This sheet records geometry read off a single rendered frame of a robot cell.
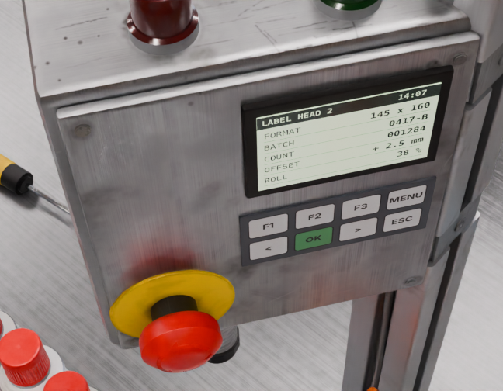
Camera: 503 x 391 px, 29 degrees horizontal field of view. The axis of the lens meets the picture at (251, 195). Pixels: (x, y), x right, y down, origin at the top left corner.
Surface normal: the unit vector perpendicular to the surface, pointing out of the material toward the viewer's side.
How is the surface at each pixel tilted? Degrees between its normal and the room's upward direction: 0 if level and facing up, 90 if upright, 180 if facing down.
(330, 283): 90
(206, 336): 59
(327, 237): 90
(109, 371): 0
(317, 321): 0
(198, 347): 80
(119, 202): 90
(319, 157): 90
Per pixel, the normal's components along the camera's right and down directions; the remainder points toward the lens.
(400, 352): -0.67, 0.61
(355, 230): 0.23, 0.78
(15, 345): 0.03, -0.57
